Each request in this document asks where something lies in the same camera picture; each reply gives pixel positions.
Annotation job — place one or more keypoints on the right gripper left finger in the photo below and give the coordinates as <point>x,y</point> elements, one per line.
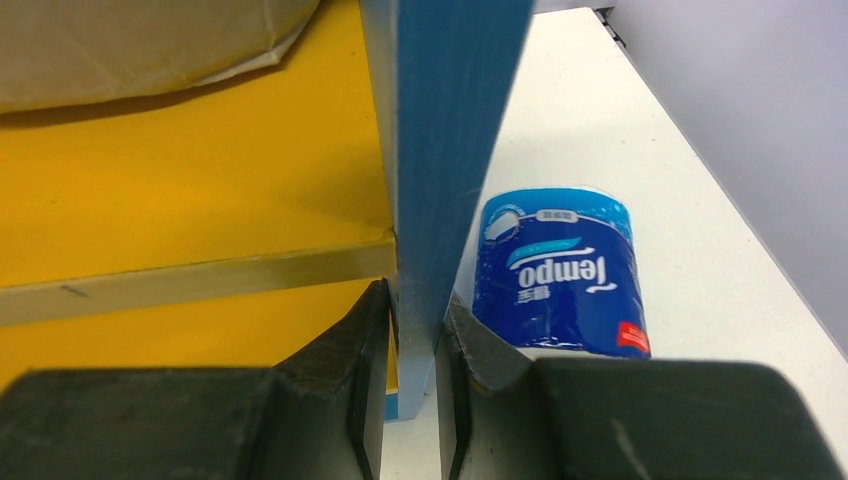
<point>319,414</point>

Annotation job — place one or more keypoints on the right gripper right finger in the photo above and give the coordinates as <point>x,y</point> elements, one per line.
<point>503,415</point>

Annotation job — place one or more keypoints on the blue shelf with coloured boards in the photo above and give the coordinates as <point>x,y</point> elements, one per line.
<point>229,224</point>

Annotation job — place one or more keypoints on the brown paper roll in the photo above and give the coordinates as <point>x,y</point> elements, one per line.
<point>66,53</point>

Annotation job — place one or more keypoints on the blue wrapped roll right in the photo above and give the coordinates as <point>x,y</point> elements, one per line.
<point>556,269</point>

